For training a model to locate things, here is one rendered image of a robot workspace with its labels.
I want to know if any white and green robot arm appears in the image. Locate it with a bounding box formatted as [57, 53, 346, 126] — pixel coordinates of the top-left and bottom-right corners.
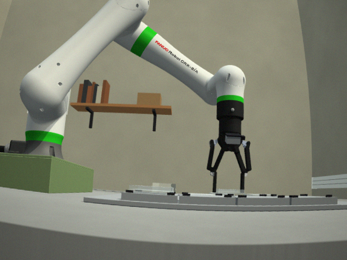
[0, 0, 246, 160]

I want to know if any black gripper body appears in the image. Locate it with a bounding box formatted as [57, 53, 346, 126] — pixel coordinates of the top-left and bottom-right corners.
[217, 118, 241, 152]

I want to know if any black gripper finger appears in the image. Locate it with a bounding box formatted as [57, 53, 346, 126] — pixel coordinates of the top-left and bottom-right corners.
[234, 141, 252, 190]
[207, 139, 228, 192]

